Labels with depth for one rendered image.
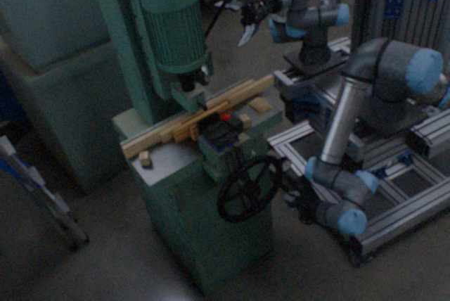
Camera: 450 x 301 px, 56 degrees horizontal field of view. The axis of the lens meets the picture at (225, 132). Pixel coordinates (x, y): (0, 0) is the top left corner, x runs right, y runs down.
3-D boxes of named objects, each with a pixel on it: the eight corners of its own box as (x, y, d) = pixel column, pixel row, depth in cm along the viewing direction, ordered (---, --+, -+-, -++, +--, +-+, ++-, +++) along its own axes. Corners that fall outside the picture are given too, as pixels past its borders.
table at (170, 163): (165, 215, 141) (162, 204, 137) (126, 164, 161) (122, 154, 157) (299, 132, 163) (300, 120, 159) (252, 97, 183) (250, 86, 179)
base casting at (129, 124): (178, 209, 159) (173, 194, 152) (115, 133, 196) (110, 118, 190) (269, 152, 175) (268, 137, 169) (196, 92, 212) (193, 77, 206)
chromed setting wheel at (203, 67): (207, 92, 169) (203, 67, 161) (191, 79, 177) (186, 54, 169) (214, 89, 170) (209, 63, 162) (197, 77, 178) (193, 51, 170)
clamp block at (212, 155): (220, 175, 147) (216, 157, 141) (199, 155, 156) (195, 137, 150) (253, 155, 153) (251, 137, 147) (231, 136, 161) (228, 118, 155)
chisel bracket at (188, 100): (192, 117, 154) (188, 99, 149) (173, 100, 163) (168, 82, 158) (208, 108, 157) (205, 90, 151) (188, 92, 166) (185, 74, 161)
